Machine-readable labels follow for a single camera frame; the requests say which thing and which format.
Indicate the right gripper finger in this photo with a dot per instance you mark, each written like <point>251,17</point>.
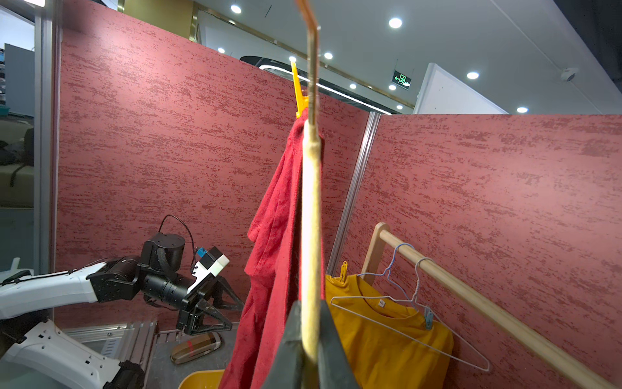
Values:
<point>334,370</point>

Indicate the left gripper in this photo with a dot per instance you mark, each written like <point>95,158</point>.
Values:
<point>160,281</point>

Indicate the dark red t-shirt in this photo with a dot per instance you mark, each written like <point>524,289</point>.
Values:
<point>273,269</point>

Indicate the cream plastic hanger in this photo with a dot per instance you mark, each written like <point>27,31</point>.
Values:
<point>311,200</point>

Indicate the white wire hanger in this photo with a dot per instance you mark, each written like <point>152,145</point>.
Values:
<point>365,302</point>

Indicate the yellow clothespin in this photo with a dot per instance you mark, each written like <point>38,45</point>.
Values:
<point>344,272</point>
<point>302,102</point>

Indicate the plaid pencil case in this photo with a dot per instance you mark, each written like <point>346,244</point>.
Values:
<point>196,347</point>

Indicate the yellow t-shirt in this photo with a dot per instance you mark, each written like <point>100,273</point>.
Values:
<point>380,358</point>

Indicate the yellow plastic tray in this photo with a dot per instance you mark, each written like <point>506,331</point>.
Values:
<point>202,380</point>

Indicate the blue clothespin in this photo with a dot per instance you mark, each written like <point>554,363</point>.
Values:
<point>429,318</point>

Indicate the wooden clothes rack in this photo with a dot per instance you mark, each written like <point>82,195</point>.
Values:
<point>554,356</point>

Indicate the aluminium mounting rail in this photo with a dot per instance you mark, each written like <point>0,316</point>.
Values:
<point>133,342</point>

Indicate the light blue wire hanger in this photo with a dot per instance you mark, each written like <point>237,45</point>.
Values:
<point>386,274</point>

